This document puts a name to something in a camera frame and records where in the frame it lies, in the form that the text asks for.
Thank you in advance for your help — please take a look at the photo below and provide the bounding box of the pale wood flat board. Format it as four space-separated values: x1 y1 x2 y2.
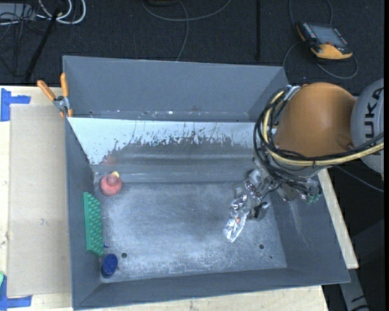
6 104 73 299

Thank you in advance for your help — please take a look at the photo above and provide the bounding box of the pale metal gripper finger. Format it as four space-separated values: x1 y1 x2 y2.
252 200 272 221
244 168 267 194

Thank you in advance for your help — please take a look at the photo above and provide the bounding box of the dark green flat block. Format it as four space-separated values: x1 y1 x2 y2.
82 191 105 257

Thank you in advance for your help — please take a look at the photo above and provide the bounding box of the crumpled silver foil packet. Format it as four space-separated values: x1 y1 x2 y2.
223 191 251 244

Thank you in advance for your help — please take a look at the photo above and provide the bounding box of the red toy fruit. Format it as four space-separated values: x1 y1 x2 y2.
99 170 123 197

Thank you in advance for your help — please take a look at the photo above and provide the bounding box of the grey metal bin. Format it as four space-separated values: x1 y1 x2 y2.
62 55 351 311

